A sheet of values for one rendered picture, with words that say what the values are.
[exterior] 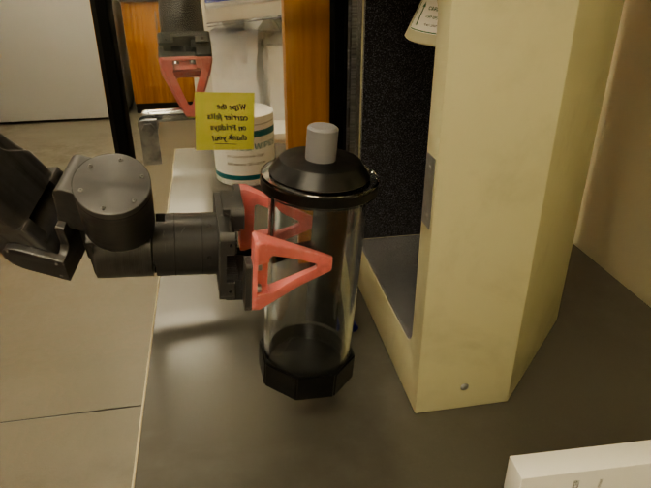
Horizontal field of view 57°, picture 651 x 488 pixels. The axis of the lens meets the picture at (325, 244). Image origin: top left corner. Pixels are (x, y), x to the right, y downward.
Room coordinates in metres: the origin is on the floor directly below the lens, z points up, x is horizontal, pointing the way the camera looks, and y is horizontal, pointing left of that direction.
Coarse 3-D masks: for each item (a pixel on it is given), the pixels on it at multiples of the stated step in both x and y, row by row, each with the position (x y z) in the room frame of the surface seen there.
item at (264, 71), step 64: (128, 0) 0.73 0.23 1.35; (192, 0) 0.75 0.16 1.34; (256, 0) 0.77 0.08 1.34; (320, 0) 0.79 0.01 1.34; (128, 64) 0.73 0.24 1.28; (192, 64) 0.75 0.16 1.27; (256, 64) 0.77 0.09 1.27; (320, 64) 0.79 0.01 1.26; (192, 128) 0.75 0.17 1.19; (256, 128) 0.77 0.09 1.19; (192, 192) 0.75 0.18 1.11
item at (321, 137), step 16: (320, 128) 0.50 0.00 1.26; (336, 128) 0.51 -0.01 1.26; (320, 144) 0.50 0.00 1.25; (336, 144) 0.51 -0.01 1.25; (288, 160) 0.50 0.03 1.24; (304, 160) 0.50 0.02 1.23; (320, 160) 0.50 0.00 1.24; (336, 160) 0.51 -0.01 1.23; (352, 160) 0.51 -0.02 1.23; (272, 176) 0.49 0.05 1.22; (288, 176) 0.48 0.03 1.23; (304, 176) 0.48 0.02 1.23; (320, 176) 0.47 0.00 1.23; (336, 176) 0.48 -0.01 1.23; (352, 176) 0.48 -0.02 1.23; (368, 176) 0.51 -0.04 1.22; (320, 192) 0.47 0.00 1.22; (336, 192) 0.47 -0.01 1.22
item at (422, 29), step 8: (424, 0) 0.65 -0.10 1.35; (432, 0) 0.63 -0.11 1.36; (424, 8) 0.64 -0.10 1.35; (432, 8) 0.63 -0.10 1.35; (416, 16) 0.65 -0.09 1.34; (424, 16) 0.63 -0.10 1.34; (432, 16) 0.62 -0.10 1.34; (416, 24) 0.64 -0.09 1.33; (424, 24) 0.62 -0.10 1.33; (432, 24) 0.61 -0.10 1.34; (408, 32) 0.65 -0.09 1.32; (416, 32) 0.63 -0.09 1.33; (424, 32) 0.62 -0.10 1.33; (432, 32) 0.61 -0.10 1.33; (416, 40) 0.63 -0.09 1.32; (424, 40) 0.61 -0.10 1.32; (432, 40) 0.61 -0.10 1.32
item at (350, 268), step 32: (288, 192) 0.47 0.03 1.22; (352, 192) 0.47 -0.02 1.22; (288, 224) 0.47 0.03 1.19; (320, 224) 0.47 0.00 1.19; (352, 224) 0.48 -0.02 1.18; (352, 256) 0.48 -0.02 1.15; (320, 288) 0.47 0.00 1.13; (352, 288) 0.49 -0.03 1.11; (288, 320) 0.47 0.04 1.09; (320, 320) 0.47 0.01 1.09; (352, 320) 0.50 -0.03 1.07; (288, 352) 0.47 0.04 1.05; (320, 352) 0.47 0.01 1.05
